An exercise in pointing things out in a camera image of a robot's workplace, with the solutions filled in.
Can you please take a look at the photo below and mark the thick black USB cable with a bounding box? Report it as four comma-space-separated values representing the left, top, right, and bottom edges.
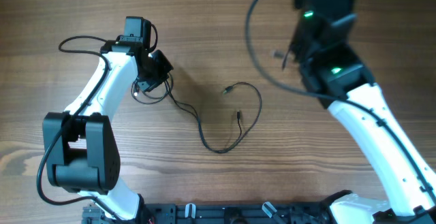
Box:
131, 72, 263, 155

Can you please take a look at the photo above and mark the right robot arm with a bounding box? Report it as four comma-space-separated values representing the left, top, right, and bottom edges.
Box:
290, 0, 435, 223

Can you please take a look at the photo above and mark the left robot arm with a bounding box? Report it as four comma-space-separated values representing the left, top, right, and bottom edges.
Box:
36, 16, 173, 223

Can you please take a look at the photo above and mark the left camera cable black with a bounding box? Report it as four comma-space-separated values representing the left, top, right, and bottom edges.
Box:
35, 35, 120, 221

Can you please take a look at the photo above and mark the camera cable black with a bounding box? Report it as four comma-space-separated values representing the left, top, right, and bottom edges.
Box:
244, 0, 436, 204
35, 35, 120, 221

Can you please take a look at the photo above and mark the right camera cable black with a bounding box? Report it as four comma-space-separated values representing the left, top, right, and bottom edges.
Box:
244, 0, 436, 204

